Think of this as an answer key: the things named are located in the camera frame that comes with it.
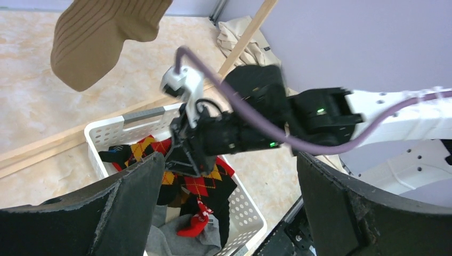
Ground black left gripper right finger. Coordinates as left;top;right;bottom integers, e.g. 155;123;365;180
297;153;451;255

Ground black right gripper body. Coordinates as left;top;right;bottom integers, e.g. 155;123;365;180
169;106;281;177

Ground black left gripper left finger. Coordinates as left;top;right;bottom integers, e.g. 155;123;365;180
1;153;165;255

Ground grey sock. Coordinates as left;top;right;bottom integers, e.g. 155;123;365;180
145;205;223;255

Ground argyle red yellow sock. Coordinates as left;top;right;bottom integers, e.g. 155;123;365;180
123;134;238;248

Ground black blue sock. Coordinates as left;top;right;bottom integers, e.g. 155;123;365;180
98;145;136;171

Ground red white patterned sock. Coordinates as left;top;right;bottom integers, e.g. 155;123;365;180
177;199;213;237

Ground tan brown sock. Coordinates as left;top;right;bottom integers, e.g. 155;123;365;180
50;0;172;92

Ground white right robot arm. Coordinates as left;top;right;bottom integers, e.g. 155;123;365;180
161;65;451;194

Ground beige cloth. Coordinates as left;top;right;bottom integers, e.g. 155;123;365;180
216;15;301;98

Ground white plastic basket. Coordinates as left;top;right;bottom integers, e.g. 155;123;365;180
84;103;268;255

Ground wooden rack frame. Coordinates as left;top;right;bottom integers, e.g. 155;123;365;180
0;0;280;179

